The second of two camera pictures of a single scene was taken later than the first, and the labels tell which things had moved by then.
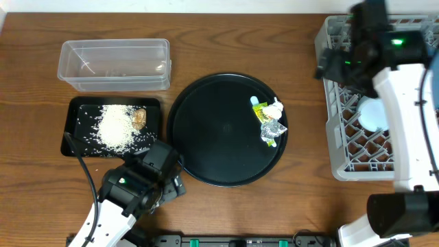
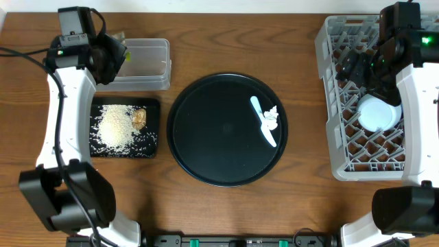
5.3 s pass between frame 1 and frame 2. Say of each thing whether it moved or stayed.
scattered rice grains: stayed
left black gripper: moved
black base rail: stayed
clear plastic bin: stayed
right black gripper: moved
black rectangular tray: stayed
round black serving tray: stayed
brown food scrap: stayed
